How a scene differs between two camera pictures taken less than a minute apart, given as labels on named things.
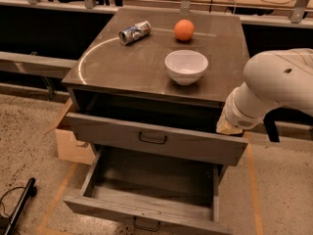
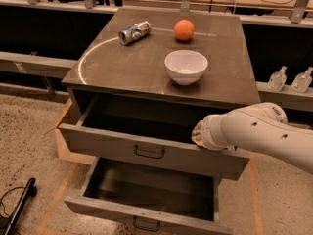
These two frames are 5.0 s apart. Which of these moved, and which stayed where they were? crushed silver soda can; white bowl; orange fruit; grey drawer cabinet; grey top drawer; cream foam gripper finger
Moved: grey top drawer; cream foam gripper finger
Stayed: crushed silver soda can; grey drawer cabinet; white bowl; orange fruit
